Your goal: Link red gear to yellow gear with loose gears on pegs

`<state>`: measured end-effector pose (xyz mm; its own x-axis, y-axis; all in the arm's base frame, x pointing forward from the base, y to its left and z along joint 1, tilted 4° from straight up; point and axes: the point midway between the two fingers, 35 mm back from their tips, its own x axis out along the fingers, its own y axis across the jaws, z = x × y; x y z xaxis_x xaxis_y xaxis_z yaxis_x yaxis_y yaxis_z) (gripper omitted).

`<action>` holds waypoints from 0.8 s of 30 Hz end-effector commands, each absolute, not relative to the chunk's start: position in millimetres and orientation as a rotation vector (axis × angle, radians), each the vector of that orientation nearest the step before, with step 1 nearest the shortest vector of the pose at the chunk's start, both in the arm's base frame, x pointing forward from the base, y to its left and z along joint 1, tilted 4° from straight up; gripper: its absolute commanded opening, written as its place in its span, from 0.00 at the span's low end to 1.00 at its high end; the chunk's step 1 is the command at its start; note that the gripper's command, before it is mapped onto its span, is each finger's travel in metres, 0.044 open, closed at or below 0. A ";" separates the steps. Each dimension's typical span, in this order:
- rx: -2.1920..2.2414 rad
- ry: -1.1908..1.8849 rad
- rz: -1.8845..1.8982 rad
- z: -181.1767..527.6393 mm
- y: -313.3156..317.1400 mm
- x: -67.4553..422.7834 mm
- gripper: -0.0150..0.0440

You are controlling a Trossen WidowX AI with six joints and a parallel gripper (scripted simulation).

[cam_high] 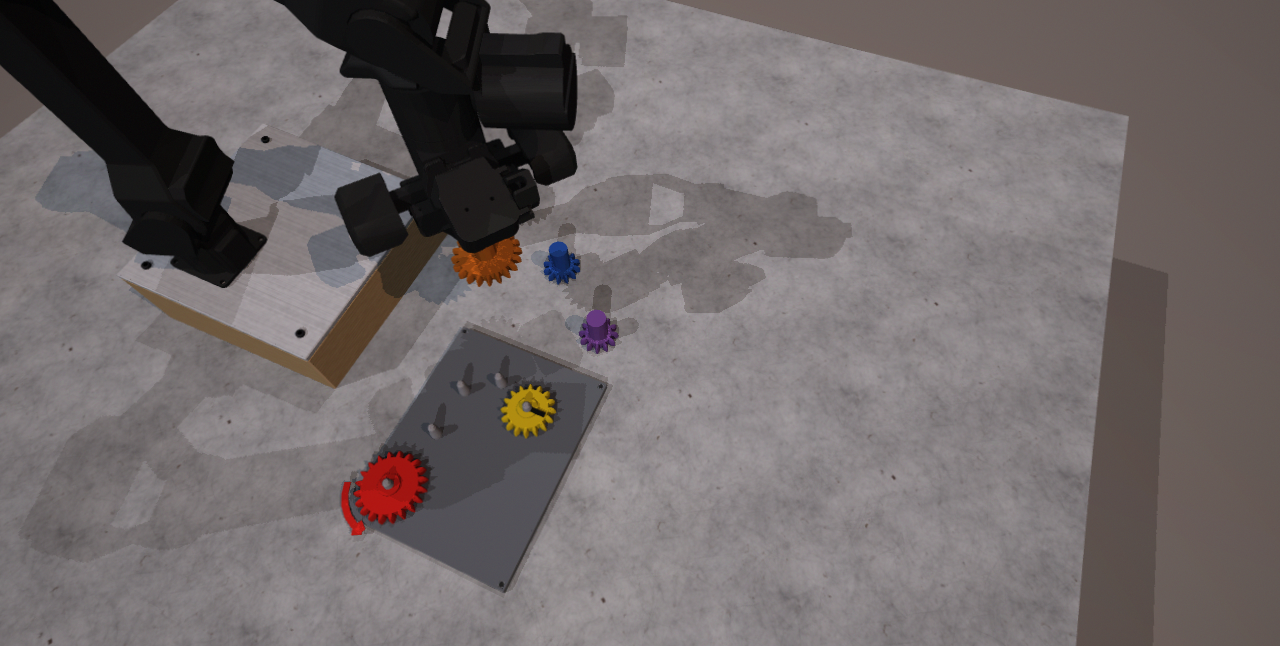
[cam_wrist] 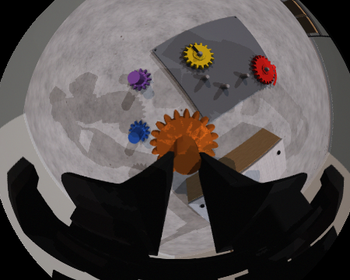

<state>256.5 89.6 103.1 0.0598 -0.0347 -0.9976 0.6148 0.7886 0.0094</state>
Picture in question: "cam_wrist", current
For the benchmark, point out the purple gear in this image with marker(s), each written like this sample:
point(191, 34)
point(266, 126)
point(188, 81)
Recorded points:
point(139, 79)

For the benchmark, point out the yellow gear with black stripe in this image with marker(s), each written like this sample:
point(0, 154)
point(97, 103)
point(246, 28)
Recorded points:
point(197, 60)

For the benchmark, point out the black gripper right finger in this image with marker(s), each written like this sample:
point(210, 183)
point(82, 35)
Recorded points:
point(234, 201)

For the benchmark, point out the red gear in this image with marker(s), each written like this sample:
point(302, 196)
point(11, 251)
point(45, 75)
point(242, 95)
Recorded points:
point(259, 63)

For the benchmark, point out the orange gear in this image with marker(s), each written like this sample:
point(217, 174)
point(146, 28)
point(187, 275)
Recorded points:
point(187, 136)

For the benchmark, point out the blue gear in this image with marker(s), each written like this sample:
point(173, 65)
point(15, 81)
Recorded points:
point(138, 131)

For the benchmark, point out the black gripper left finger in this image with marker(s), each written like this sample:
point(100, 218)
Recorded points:
point(142, 200)

